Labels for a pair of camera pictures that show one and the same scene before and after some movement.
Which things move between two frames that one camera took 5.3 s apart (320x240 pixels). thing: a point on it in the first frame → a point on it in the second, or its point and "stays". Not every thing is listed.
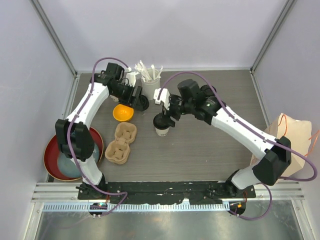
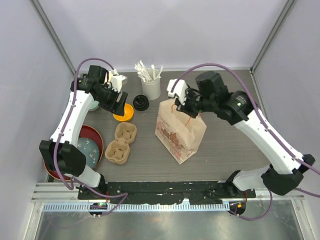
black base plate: x=168 y=192 stays
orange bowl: x=122 y=113 stays
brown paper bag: x=298 y=133 → x=181 y=133
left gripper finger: x=137 y=102 → x=118 y=107
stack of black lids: x=144 y=103 stays
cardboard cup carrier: x=117 y=151 stays
